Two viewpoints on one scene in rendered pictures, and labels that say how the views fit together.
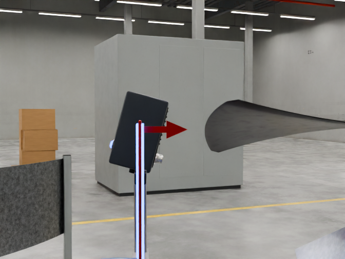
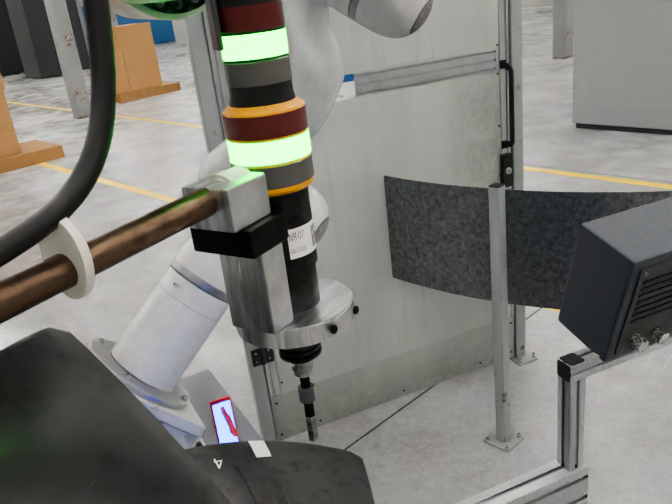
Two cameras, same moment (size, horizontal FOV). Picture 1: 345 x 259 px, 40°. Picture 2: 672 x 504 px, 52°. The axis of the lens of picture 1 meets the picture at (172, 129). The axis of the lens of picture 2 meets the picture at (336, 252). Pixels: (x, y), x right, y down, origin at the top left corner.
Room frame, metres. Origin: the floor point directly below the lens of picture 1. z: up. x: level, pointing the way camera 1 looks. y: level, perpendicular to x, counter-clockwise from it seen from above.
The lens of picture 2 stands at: (0.55, -0.66, 1.63)
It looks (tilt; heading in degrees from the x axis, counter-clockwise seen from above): 22 degrees down; 71
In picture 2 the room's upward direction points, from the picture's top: 7 degrees counter-clockwise
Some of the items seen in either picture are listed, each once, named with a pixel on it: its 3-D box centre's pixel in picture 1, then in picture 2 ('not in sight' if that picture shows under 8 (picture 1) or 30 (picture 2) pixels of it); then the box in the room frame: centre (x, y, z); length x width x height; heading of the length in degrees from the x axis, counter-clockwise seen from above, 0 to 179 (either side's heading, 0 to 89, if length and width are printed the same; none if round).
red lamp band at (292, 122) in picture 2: not in sight; (265, 119); (0.64, -0.30, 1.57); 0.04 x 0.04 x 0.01
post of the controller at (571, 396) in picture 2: (140, 211); (570, 413); (1.16, 0.08, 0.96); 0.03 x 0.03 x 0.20; 3
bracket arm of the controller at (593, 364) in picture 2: (141, 172); (623, 347); (1.26, 0.08, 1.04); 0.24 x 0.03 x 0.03; 3
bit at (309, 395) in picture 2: not in sight; (308, 403); (0.64, -0.30, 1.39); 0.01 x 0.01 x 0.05
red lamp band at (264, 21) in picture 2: not in sight; (249, 16); (0.64, -0.30, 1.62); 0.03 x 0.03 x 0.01
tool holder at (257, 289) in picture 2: not in sight; (274, 248); (0.63, -0.31, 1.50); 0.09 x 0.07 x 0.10; 38
